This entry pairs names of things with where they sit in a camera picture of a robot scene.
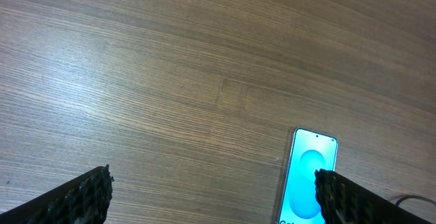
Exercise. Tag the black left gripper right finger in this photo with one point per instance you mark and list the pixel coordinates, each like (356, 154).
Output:
(343, 201)

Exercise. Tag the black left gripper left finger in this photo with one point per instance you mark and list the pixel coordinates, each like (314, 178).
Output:
(84, 199)

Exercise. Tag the blue Galaxy smartphone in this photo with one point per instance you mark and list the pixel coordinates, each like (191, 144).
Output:
(310, 151)

